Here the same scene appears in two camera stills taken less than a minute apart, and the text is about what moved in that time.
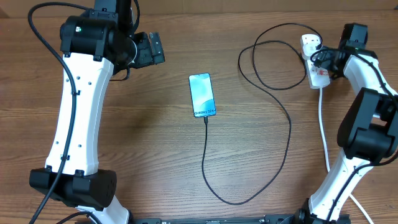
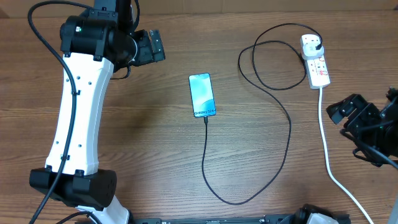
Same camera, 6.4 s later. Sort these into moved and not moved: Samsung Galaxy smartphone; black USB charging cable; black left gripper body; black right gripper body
Moved: black right gripper body
Not moved: Samsung Galaxy smartphone; black left gripper body; black USB charging cable
